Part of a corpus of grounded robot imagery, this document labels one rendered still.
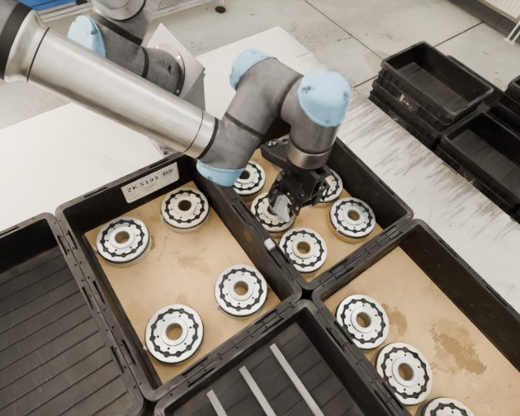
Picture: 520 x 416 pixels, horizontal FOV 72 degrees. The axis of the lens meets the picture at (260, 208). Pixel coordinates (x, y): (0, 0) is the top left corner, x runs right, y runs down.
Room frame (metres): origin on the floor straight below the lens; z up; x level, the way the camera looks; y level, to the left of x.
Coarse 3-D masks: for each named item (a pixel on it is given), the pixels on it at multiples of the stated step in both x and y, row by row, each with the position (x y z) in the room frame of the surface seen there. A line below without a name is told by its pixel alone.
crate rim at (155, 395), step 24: (144, 168) 0.42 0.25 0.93; (96, 192) 0.35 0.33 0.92; (240, 216) 0.36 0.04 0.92; (72, 240) 0.24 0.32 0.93; (264, 240) 0.31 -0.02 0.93; (96, 288) 0.17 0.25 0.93; (120, 336) 0.10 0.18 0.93; (240, 336) 0.13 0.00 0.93; (144, 384) 0.04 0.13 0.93; (168, 384) 0.04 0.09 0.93
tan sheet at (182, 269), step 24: (168, 192) 0.44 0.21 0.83; (120, 216) 0.36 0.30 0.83; (144, 216) 0.37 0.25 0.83; (216, 216) 0.40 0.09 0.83; (96, 240) 0.29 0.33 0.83; (168, 240) 0.32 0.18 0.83; (192, 240) 0.33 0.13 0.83; (216, 240) 0.34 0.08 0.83; (144, 264) 0.26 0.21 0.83; (168, 264) 0.27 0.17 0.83; (192, 264) 0.27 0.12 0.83; (216, 264) 0.28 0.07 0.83; (240, 264) 0.29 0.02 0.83; (120, 288) 0.20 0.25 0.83; (144, 288) 0.21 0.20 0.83; (168, 288) 0.22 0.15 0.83; (192, 288) 0.22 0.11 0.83; (240, 288) 0.24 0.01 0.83; (144, 312) 0.16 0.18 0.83; (216, 312) 0.18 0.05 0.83; (264, 312) 0.20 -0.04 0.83; (144, 336) 0.12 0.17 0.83; (168, 336) 0.13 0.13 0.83; (216, 336) 0.14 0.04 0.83; (192, 360) 0.09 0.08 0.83
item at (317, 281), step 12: (348, 156) 0.55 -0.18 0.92; (372, 180) 0.50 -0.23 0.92; (228, 192) 0.40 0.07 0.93; (240, 204) 0.38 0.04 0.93; (408, 216) 0.41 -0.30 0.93; (264, 228) 0.33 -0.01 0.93; (396, 228) 0.38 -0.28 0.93; (372, 240) 0.34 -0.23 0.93; (276, 252) 0.29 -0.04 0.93; (360, 252) 0.31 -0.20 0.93; (288, 264) 0.26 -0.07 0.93; (336, 264) 0.28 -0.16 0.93; (348, 264) 0.29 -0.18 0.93; (300, 276) 0.25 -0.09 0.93; (324, 276) 0.25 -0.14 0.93; (312, 288) 0.23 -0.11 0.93
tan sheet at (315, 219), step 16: (256, 160) 0.57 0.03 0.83; (272, 176) 0.53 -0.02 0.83; (304, 208) 0.46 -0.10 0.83; (320, 208) 0.46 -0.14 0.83; (304, 224) 0.41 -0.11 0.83; (320, 224) 0.42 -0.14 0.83; (336, 240) 0.38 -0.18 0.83; (368, 240) 0.40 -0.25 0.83; (336, 256) 0.35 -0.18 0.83; (320, 272) 0.30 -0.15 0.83
